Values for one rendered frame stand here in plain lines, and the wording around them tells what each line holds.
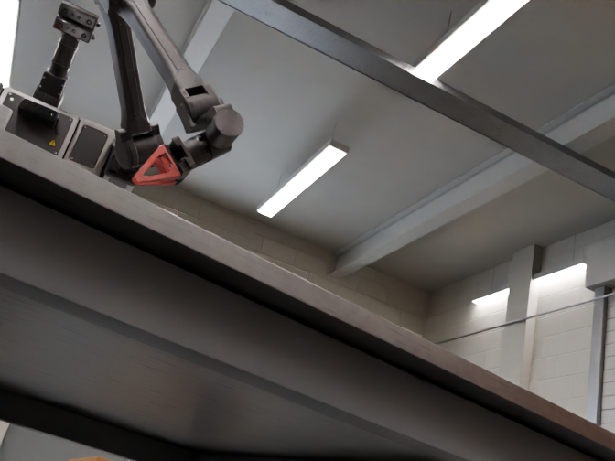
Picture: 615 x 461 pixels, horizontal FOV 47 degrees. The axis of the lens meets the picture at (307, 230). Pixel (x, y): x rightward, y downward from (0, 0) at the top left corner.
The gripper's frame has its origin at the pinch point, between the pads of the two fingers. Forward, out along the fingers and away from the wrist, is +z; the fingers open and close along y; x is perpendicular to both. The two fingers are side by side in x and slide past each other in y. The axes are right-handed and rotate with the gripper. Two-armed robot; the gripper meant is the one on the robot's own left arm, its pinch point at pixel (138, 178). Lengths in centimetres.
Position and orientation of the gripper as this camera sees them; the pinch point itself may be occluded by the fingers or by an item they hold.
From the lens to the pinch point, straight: 135.0
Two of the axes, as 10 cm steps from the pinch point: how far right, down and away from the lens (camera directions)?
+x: 5.3, 8.5, -0.1
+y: 4.3, -2.8, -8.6
